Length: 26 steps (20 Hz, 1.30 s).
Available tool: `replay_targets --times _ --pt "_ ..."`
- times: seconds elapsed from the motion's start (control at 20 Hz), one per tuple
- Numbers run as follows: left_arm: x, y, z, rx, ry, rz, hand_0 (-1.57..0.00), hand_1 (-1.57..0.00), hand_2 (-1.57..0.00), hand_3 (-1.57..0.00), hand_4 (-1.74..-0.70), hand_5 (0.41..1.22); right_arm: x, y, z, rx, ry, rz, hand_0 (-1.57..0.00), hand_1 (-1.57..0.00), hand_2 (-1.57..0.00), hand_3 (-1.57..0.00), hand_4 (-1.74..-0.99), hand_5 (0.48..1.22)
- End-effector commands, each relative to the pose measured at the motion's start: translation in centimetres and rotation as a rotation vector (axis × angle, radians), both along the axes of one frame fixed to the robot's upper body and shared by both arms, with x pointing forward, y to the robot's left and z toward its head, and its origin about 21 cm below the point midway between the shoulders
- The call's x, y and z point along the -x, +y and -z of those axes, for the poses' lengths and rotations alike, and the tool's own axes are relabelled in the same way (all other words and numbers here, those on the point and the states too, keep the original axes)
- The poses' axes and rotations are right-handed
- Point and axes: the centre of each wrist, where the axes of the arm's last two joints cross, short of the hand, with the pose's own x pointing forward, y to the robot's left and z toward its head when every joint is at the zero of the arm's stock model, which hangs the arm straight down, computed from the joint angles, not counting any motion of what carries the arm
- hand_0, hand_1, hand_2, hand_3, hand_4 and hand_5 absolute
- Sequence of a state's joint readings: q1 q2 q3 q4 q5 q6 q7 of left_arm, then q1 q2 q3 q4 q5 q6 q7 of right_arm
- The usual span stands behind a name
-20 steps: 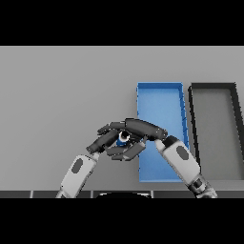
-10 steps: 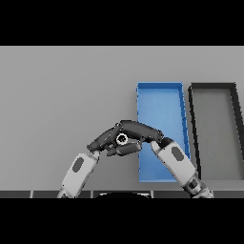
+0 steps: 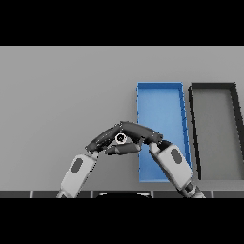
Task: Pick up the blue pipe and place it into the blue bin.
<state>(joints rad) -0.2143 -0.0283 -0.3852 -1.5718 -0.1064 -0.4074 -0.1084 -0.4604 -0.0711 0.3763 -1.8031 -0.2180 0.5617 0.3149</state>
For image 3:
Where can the left robot hand dark grey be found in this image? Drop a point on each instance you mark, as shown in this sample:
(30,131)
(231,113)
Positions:
(101,140)

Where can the right robot hand dark grey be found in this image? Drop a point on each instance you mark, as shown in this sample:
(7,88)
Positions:
(139,131)

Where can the blue bin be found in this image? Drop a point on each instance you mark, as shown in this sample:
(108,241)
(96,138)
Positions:
(160,108)

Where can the dark grey bin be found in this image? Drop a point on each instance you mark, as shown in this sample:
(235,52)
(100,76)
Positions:
(216,133)

